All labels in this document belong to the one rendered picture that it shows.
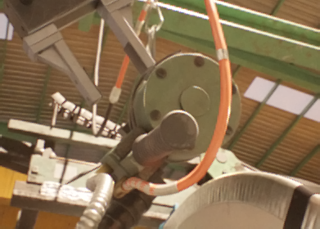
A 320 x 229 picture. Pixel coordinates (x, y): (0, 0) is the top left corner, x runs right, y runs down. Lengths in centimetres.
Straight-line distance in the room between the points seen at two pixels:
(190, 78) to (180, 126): 19
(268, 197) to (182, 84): 19
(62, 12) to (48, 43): 4
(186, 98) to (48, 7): 23
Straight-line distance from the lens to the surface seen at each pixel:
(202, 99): 68
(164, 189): 59
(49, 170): 166
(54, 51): 56
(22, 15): 56
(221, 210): 75
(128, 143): 66
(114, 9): 59
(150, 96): 66
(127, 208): 77
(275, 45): 388
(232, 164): 187
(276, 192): 61
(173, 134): 50
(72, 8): 57
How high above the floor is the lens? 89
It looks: 41 degrees up
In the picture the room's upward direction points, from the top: straight up
